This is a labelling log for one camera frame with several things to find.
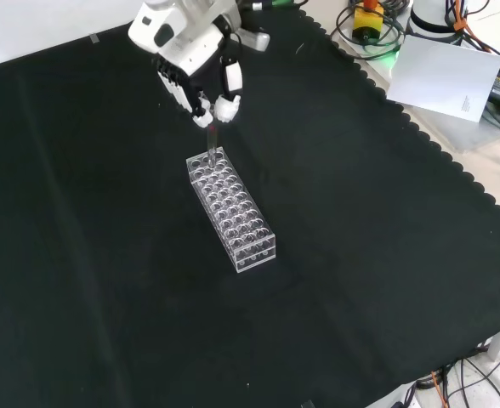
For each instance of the clear tape piece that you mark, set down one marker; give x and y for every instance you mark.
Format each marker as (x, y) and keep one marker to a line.
(94, 38)

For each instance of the black bench cloth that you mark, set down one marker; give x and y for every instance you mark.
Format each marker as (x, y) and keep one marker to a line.
(105, 212)

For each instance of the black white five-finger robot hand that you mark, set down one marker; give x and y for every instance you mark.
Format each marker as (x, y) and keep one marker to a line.
(190, 47)

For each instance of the clear plastic test tube rack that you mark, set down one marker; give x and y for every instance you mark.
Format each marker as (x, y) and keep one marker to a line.
(237, 221)

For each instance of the pale board sheet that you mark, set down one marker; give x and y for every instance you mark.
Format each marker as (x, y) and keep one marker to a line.
(441, 76)

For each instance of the yellow stop button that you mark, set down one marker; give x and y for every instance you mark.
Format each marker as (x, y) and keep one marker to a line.
(367, 23)

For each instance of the clear glass test tube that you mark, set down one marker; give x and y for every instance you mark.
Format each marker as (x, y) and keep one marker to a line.
(212, 144)

